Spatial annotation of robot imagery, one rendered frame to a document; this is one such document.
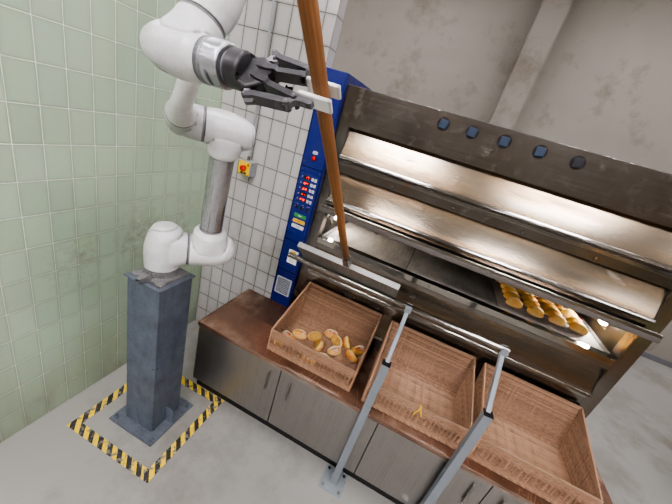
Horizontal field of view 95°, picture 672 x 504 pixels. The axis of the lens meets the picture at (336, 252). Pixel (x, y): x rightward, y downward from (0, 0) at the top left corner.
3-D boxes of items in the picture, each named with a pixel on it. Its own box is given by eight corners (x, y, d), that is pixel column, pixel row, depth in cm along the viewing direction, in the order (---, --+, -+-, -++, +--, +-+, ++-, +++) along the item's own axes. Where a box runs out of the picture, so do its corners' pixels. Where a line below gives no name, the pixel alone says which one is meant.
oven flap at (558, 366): (309, 270, 215) (320, 244, 214) (586, 395, 174) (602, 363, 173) (307, 270, 211) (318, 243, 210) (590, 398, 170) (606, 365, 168)
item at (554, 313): (494, 271, 244) (497, 265, 242) (558, 296, 233) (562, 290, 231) (505, 305, 190) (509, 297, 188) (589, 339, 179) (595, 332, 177)
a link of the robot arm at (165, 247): (144, 255, 153) (145, 214, 144) (185, 257, 161) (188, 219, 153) (140, 273, 140) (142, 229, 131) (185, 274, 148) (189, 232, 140)
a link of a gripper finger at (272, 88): (252, 67, 60) (247, 72, 59) (297, 90, 57) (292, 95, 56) (258, 84, 63) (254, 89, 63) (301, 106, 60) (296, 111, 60)
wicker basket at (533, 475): (464, 392, 199) (483, 360, 188) (557, 438, 185) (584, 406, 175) (465, 457, 156) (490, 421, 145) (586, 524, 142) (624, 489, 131)
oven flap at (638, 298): (328, 200, 195) (340, 170, 194) (648, 322, 154) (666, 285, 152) (326, 199, 191) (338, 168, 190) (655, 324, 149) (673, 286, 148)
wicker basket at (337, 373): (300, 311, 228) (309, 280, 217) (371, 345, 215) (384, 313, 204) (264, 348, 185) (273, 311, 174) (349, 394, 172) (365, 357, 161)
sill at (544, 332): (320, 240, 213) (321, 234, 211) (606, 359, 171) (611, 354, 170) (316, 242, 208) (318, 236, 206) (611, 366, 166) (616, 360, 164)
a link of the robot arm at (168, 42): (180, 62, 58) (210, 4, 59) (119, 43, 62) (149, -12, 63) (212, 99, 69) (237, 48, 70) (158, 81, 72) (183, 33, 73)
